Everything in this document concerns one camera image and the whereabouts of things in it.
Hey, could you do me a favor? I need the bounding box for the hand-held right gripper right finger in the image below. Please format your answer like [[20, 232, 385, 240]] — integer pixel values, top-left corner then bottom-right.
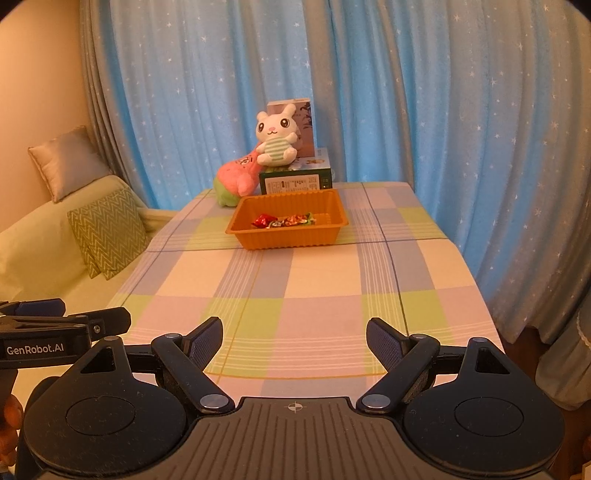
[[357, 318, 533, 415]]

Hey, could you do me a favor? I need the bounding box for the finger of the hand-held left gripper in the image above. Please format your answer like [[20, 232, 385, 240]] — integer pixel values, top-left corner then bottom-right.
[[68, 306, 133, 343], [0, 298, 66, 319]]

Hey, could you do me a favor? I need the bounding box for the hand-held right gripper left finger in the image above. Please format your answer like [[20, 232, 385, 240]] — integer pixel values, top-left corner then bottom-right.
[[68, 316, 235, 416]]

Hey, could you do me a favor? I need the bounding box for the orange plastic tray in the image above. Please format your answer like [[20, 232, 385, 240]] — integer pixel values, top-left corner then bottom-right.
[[225, 189, 351, 251]]

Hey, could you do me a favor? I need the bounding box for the dark green sausage packet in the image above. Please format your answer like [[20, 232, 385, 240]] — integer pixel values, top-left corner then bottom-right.
[[272, 212, 317, 228]]

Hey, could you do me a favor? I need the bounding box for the person's left hand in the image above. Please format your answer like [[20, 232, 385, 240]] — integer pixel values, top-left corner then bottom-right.
[[0, 395, 24, 467]]

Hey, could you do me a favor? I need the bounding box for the pale green sofa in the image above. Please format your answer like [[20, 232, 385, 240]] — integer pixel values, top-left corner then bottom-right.
[[0, 174, 179, 398]]

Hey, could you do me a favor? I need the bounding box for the green chevron pillow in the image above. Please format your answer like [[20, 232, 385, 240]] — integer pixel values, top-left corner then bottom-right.
[[78, 240, 105, 279], [67, 186, 150, 281]]

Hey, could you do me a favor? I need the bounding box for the grey satin pillow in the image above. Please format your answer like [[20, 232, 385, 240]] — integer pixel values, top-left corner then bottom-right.
[[28, 126, 112, 204]]

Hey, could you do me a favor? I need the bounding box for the pink star plush toy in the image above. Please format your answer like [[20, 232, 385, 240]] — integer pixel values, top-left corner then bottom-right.
[[213, 150, 262, 210]]

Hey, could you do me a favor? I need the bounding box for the grey curtain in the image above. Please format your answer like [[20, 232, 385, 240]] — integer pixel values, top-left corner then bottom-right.
[[78, 0, 154, 209], [503, 277, 591, 412]]

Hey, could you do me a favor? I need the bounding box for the green cardboard box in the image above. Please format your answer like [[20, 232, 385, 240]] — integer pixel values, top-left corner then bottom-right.
[[258, 147, 334, 196]]

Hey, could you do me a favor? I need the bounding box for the white rabbit plush toy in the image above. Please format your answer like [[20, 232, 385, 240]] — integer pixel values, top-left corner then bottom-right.
[[255, 103, 301, 167]]

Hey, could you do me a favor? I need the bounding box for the tall printed box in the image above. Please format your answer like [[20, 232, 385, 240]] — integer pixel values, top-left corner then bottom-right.
[[266, 97, 317, 158]]

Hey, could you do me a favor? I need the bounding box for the blue star curtain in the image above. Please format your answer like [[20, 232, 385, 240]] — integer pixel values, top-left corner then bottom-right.
[[110, 0, 591, 343]]

